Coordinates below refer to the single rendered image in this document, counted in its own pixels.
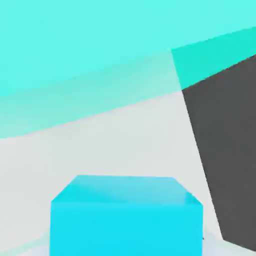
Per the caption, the large turquoise box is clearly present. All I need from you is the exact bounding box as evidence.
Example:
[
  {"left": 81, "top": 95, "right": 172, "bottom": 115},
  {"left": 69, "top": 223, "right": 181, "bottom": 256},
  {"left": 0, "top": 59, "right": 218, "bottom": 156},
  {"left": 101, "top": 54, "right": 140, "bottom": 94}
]
[{"left": 0, "top": 0, "right": 256, "bottom": 99}]

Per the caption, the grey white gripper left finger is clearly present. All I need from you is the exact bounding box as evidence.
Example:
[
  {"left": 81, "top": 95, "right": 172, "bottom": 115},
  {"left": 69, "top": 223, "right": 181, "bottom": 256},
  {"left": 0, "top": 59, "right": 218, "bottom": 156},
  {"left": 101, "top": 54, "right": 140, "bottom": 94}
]
[{"left": 0, "top": 232, "right": 51, "bottom": 256}]

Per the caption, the small cyan cube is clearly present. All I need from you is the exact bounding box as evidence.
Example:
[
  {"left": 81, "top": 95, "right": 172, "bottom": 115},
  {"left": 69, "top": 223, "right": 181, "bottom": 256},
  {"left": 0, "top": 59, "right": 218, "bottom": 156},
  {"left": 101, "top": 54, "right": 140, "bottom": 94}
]
[{"left": 49, "top": 174, "right": 204, "bottom": 256}]

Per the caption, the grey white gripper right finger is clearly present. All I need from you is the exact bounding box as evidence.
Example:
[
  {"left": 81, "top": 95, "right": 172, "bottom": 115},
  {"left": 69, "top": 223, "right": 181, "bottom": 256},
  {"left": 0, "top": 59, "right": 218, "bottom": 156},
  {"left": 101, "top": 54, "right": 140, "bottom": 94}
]
[{"left": 202, "top": 230, "right": 256, "bottom": 256}]

